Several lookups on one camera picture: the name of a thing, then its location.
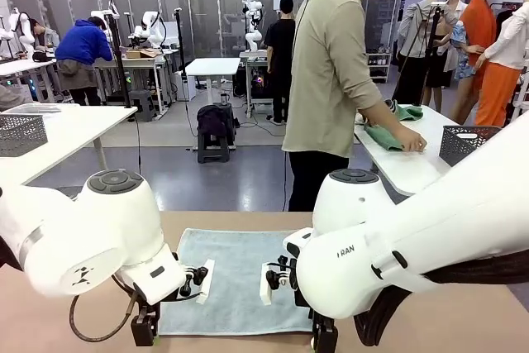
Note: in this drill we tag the dark grey step stool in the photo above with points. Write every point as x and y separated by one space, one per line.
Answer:
215 152

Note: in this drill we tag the black tripod with white head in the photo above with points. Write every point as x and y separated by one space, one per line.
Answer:
433 39

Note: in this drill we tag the white lab workbench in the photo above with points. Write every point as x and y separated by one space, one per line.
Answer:
20 65
144 61
252 57

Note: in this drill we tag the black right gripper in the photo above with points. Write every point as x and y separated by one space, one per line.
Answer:
321 319

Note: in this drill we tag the person in beige shirt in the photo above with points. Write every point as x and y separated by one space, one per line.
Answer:
326 59

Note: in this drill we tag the person in black shirt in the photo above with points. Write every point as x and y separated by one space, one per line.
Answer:
281 47

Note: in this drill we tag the person's left hand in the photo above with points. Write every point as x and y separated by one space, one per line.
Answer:
362 119

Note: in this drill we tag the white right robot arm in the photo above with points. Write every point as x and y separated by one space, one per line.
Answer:
434 225

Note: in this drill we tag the white side table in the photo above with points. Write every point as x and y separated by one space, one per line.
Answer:
405 167

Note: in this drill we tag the person's right hand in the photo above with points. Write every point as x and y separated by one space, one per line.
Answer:
413 143

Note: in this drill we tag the white shoe rack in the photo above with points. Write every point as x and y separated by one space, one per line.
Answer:
378 59

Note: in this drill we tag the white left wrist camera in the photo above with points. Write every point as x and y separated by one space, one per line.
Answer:
206 282

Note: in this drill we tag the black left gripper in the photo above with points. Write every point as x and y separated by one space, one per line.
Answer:
149 311

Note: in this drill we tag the cardboard box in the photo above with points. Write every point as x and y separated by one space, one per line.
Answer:
136 54

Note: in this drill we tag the person in grey top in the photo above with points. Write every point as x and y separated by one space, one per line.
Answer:
12 98

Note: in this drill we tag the seated person with dark hair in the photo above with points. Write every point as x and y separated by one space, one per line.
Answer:
47 36

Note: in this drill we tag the mannequin in grey shirt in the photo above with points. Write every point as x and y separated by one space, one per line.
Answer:
415 26

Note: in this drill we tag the grey perforated basket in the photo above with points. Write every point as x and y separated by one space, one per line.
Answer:
20 134
458 146

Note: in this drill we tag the light blue terry towel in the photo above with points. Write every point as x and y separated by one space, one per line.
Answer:
235 262

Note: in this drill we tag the mannequin in blue floral dress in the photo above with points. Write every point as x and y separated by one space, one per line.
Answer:
463 51

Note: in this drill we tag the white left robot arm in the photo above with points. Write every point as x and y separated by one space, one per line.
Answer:
107 225

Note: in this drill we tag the person in blue hoodie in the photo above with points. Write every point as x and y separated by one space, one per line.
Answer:
82 45

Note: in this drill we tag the mannequin in orange jacket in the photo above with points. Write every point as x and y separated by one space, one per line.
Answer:
479 26

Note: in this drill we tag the black camera stand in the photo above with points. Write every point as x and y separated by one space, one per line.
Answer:
120 63
180 47

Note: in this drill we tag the white height-adjustable desk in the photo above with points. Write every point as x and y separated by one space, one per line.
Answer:
213 65

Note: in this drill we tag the white lab robot arm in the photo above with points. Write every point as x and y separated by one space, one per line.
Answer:
25 34
252 39
155 30

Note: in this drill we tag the clear plastic container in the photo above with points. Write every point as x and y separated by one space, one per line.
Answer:
41 108

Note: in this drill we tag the grey plastic stool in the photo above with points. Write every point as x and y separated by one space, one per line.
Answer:
142 103

